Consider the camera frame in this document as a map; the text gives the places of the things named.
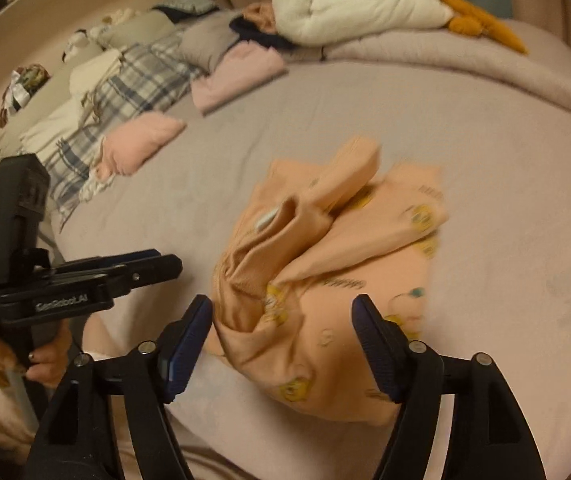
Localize person's left hand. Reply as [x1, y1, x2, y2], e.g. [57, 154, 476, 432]
[0, 321, 72, 388]

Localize white goose plush toy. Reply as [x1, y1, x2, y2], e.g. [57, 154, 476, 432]
[270, 0, 530, 56]

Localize beige pillow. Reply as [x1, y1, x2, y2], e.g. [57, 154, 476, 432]
[95, 10, 174, 49]

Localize white frilly cloth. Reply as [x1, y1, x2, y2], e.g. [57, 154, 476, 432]
[78, 165, 114, 203]

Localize grey plain pillow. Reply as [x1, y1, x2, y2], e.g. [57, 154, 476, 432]
[178, 11, 242, 74]

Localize small plush toys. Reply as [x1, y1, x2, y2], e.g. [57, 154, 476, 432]
[62, 8, 140, 63]

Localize mauve folded duvet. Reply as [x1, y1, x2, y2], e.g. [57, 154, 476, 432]
[285, 21, 571, 113]

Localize cream folded clothes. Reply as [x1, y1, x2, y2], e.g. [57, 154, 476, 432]
[20, 49, 122, 164]

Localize dark navy garment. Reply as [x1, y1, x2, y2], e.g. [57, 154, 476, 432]
[229, 15, 296, 51]

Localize folded salmon fleece garment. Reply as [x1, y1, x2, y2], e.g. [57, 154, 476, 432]
[94, 112, 186, 182]

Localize orange printed baby garment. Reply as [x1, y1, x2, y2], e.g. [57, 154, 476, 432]
[206, 136, 448, 425]

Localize striped folded cloth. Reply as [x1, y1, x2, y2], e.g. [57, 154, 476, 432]
[153, 0, 218, 24]

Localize folded pink ribbed garment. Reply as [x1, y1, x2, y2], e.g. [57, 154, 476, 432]
[191, 41, 287, 115]

